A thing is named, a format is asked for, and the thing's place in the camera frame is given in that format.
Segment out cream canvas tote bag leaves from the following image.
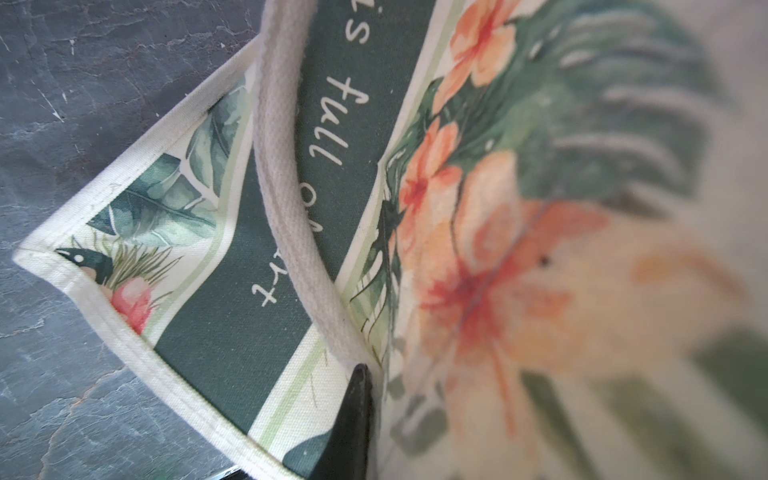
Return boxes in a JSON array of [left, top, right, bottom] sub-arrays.
[[14, 1, 767, 479]]

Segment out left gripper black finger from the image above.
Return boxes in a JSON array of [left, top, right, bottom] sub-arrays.
[[309, 364, 374, 480]]

